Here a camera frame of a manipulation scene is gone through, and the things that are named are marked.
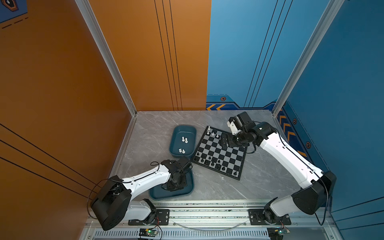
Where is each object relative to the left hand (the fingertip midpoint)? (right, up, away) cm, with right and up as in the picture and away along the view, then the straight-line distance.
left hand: (183, 186), depth 82 cm
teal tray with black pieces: (-13, -3, -2) cm, 14 cm away
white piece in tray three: (-4, +17, +14) cm, 23 cm away
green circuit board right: (+45, -17, -12) cm, 50 cm away
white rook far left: (+16, +32, +24) cm, 43 cm away
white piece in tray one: (-2, +24, +19) cm, 31 cm away
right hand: (+22, +25, -5) cm, 34 cm away
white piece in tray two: (0, +23, +19) cm, 30 cm away
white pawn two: (+18, +28, +20) cm, 39 cm away
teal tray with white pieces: (+2, +29, +25) cm, 38 cm away
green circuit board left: (-16, -17, -11) cm, 26 cm away
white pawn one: (+15, +28, +22) cm, 39 cm away
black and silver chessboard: (+16, +16, +12) cm, 26 cm away
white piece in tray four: (-1, +17, +14) cm, 22 cm away
